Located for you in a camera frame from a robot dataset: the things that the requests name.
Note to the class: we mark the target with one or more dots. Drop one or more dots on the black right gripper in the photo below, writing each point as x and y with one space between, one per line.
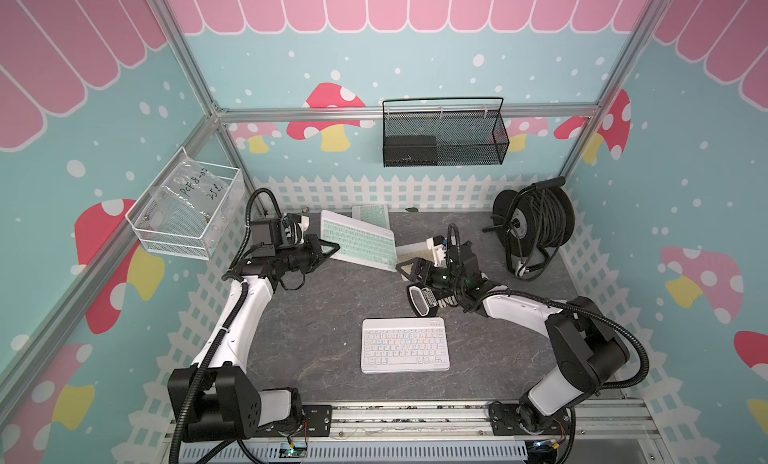
417 270

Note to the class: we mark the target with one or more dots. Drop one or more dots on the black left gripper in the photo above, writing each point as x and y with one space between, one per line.
313 245

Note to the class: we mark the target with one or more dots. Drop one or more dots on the green key keyboard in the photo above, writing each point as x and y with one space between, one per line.
360 243
374 214

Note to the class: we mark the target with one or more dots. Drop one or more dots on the yellow key white keyboard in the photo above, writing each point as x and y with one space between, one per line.
416 250

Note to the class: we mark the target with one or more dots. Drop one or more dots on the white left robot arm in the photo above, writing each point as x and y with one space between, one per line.
213 399

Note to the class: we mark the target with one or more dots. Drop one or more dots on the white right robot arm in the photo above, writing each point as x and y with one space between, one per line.
592 352

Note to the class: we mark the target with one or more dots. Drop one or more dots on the black box in basket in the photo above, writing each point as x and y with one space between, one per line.
410 151

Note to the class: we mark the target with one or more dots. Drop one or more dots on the plastic bag in basket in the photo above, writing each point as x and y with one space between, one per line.
193 187

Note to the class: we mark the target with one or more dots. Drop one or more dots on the black cable reel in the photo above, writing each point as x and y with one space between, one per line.
532 224

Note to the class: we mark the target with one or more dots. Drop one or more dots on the black wire mesh basket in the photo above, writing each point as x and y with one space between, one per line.
470 131

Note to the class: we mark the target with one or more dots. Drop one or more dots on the clear wire wall basket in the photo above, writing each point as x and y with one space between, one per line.
176 232

